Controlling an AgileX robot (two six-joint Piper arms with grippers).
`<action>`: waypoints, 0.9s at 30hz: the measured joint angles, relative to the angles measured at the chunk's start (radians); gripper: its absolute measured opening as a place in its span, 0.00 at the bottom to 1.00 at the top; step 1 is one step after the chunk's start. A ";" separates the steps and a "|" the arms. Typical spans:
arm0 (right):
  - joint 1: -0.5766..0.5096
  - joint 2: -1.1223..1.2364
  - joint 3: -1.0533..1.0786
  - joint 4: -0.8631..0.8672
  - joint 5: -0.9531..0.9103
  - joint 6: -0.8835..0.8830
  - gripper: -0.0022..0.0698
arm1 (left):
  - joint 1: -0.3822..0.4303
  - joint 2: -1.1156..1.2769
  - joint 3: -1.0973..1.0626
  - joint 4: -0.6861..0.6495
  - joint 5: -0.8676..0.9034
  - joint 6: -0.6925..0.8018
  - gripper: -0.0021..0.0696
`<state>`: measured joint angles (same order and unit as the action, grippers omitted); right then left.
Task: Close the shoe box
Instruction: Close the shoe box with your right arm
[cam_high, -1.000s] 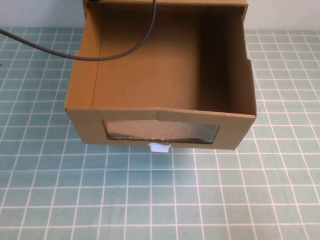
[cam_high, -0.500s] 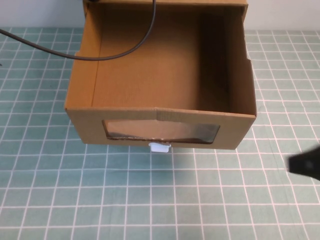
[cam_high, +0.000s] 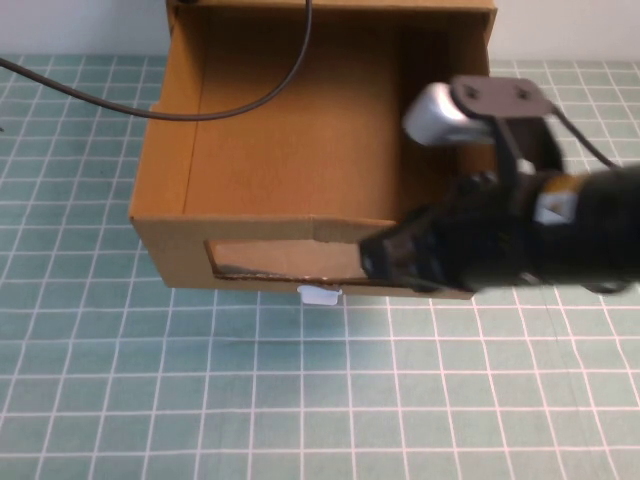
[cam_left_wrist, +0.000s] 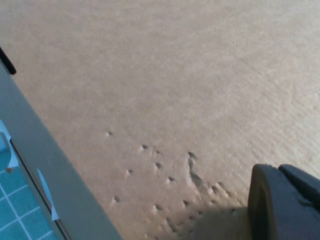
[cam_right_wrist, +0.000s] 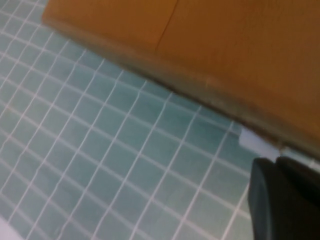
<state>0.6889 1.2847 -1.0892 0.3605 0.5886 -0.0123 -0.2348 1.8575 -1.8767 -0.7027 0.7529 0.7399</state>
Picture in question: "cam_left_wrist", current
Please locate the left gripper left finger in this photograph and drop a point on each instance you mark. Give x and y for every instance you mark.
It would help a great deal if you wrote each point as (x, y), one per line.
(272, 215)

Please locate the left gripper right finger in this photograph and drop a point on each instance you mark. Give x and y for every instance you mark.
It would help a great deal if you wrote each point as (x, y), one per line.
(305, 185)

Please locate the cardboard shoe box window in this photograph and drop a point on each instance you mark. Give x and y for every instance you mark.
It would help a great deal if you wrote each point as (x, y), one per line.
(162, 75)

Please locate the green white-checked tablecloth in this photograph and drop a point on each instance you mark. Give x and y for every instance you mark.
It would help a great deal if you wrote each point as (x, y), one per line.
(17, 212)

